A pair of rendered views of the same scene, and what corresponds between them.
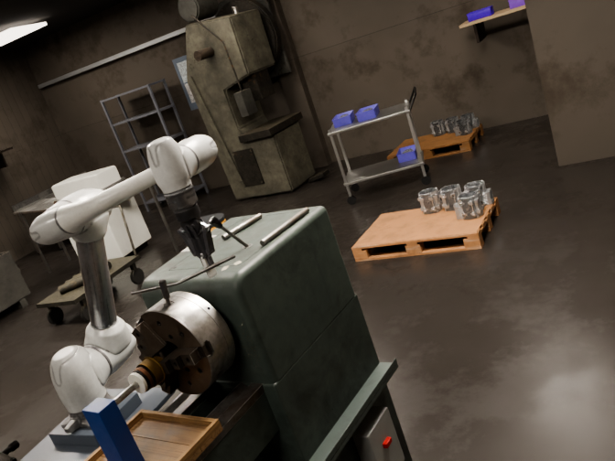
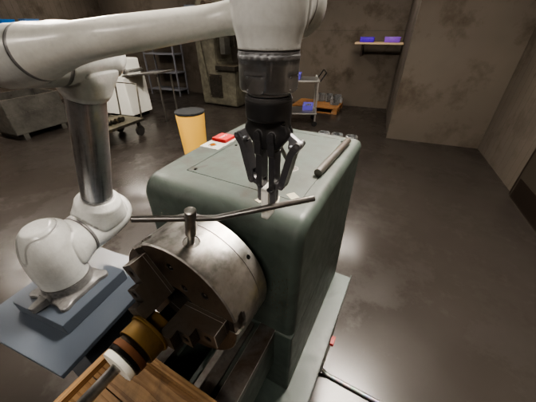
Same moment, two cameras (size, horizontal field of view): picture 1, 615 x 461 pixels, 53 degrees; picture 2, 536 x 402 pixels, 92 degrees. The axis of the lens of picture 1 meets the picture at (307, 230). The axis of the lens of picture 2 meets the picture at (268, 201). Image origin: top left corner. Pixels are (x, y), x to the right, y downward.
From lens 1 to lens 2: 1.49 m
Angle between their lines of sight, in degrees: 19
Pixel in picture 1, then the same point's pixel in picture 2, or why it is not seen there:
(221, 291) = (269, 235)
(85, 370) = (62, 253)
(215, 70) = not seen: hidden behind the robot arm
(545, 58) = (407, 76)
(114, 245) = (128, 107)
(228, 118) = (211, 52)
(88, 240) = (80, 100)
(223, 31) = not seen: outside the picture
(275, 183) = (229, 100)
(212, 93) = not seen: hidden behind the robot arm
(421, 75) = (321, 65)
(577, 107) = (410, 109)
